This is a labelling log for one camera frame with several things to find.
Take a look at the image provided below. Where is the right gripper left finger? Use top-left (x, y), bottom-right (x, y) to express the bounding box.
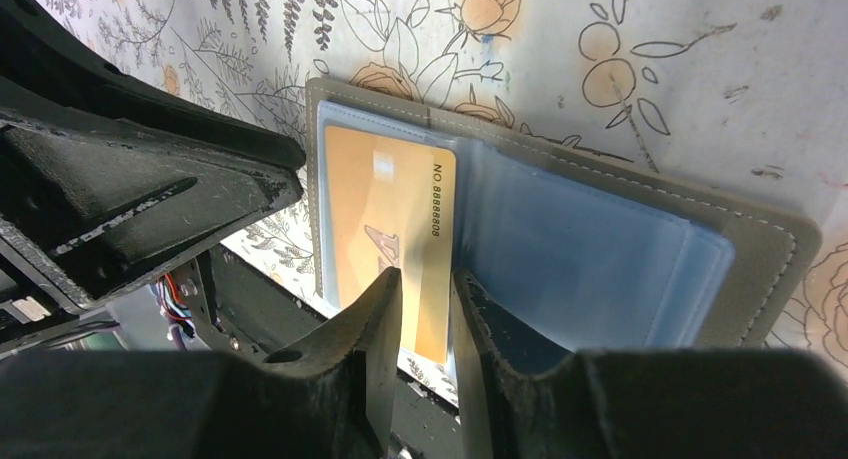
top-left (1, 267), bottom-right (402, 458)

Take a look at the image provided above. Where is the floral patterned table mat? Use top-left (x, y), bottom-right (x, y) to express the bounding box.
top-left (36, 0), bottom-right (847, 374)

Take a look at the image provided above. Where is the gold VIP credit card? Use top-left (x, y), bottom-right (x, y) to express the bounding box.
top-left (324, 125), bottom-right (457, 363)

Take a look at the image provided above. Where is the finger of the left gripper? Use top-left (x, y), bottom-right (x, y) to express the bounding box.
top-left (1, 0), bottom-right (306, 310)

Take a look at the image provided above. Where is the beige card holder wallet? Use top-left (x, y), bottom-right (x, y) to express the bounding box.
top-left (306, 78), bottom-right (822, 350)

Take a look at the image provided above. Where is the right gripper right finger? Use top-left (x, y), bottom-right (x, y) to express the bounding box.
top-left (451, 270), bottom-right (847, 458)

